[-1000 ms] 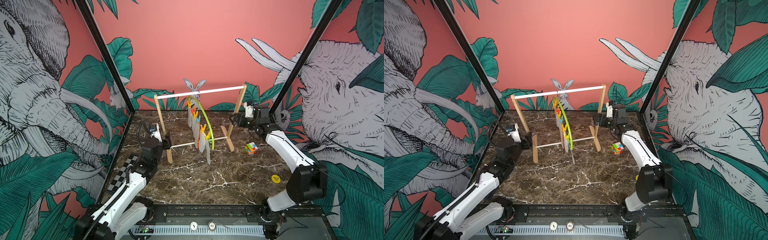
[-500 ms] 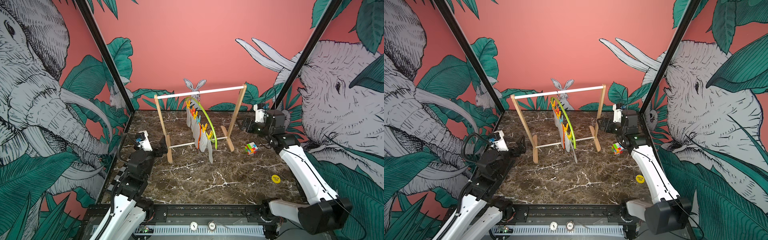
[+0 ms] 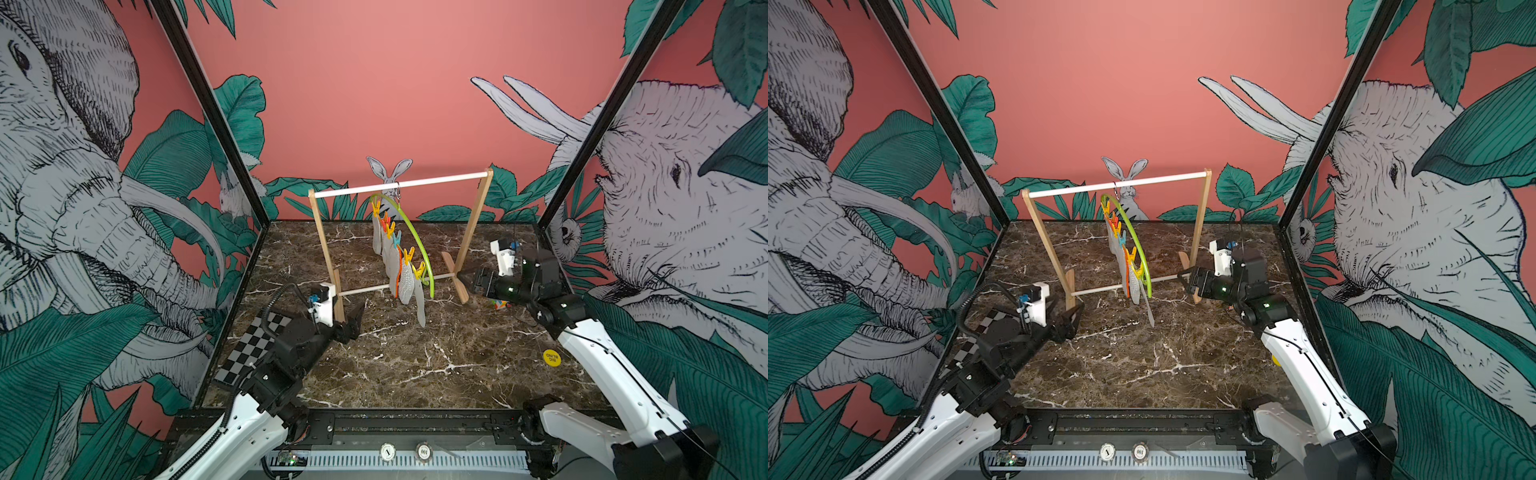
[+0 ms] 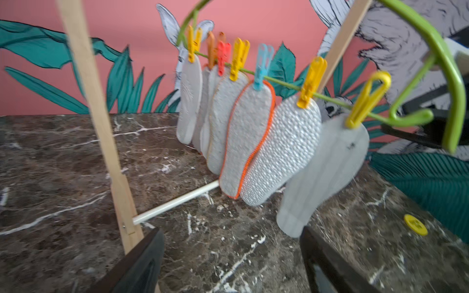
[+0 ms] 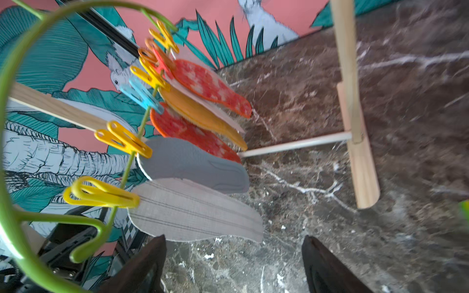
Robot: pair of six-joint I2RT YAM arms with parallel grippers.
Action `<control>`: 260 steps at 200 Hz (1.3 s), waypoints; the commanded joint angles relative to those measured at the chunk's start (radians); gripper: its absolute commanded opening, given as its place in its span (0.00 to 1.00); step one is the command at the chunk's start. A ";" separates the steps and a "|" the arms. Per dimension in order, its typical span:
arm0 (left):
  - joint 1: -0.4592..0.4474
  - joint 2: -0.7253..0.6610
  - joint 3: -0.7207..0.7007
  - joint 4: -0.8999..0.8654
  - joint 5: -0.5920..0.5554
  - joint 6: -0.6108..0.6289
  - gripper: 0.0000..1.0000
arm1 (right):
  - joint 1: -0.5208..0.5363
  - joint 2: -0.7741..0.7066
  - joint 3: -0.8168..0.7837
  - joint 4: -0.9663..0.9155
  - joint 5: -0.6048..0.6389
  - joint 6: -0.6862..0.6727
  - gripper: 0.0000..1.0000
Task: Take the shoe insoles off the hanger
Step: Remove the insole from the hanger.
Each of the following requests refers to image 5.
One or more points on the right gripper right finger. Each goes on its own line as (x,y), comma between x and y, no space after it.
(325,273)

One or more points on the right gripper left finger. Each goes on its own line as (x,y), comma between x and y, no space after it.
(132,276)

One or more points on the white striped fabric insole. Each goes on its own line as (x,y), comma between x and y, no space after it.
(185,211)

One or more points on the grey bubbled foam insole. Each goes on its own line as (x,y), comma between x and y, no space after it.
(177,158)

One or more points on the green clothes hanger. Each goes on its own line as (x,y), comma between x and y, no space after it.
(43,155)

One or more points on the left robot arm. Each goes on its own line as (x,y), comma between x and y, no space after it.
(55,241)

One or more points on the yellow clothespin at hanger end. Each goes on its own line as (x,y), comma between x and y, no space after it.
(88,191)

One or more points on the checkerboard calibration plate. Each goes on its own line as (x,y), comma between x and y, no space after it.
(129,231)

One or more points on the orange-edged felt insole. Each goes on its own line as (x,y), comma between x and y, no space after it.
(208,86)
(172,124)

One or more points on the yellow-edged felt insole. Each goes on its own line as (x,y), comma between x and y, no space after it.
(200,115)

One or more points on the white thin insole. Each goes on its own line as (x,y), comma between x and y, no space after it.
(209,106)

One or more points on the light blue clothespin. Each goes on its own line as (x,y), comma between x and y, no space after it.
(136,91)

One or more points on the red clothespin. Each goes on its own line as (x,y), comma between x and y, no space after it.
(164,62)

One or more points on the orange clothespin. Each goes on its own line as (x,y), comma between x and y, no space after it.
(147,53)

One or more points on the white embossed foam insole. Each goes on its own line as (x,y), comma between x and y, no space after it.
(186,54)

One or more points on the wooden hanger rack frame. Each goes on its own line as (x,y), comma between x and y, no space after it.
(364,176)

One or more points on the left black frame post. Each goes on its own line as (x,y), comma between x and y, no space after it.
(105,32)

